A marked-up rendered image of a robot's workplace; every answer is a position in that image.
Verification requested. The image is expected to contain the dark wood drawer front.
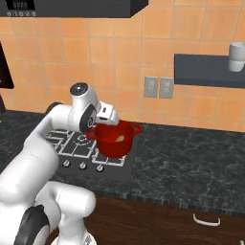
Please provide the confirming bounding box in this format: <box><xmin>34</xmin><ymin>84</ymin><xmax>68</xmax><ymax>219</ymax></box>
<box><xmin>155</xmin><ymin>204</ymin><xmax>245</xmax><ymax>245</ymax></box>

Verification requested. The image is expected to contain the black hob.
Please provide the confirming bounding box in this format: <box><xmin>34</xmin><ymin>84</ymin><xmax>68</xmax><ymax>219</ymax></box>
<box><xmin>44</xmin><ymin>128</ymin><xmax>141</xmax><ymax>183</ymax></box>

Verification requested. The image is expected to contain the black range hood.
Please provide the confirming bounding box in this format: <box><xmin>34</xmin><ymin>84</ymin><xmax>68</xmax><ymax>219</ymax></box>
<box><xmin>0</xmin><ymin>0</ymin><xmax>149</xmax><ymax>19</ymax></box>

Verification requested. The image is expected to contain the dark wood cupboard door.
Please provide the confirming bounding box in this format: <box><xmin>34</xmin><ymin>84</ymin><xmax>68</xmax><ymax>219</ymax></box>
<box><xmin>83</xmin><ymin>195</ymin><xmax>158</xmax><ymax>245</ymax></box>

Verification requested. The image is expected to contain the white jar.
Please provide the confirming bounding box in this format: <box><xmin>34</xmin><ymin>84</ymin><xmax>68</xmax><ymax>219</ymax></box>
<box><xmin>227</xmin><ymin>41</ymin><xmax>245</xmax><ymax>73</ymax></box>

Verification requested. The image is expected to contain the dark wall shelf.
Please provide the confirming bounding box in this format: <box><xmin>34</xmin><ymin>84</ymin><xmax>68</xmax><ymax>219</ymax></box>
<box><xmin>173</xmin><ymin>54</ymin><xmax>245</xmax><ymax>89</ymax></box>

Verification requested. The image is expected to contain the grey wall socket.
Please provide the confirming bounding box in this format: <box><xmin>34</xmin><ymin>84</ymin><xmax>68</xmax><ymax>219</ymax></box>
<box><xmin>143</xmin><ymin>76</ymin><xmax>160</xmax><ymax>99</ymax></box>
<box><xmin>159</xmin><ymin>77</ymin><xmax>175</xmax><ymax>100</ymax></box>

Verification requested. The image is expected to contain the white drawer handle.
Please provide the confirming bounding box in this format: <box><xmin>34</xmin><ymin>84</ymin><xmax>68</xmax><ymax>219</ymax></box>
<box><xmin>192</xmin><ymin>212</ymin><xmax>222</xmax><ymax>228</ymax></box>

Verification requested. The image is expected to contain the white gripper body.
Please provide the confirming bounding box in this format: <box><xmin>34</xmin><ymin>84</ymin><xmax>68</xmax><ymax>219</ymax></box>
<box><xmin>96</xmin><ymin>104</ymin><xmax>121</xmax><ymax>126</ymax></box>

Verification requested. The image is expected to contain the red pot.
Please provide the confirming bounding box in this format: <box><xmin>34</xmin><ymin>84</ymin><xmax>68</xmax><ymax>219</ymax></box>
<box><xmin>85</xmin><ymin>120</ymin><xmax>144</xmax><ymax>159</ymax></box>

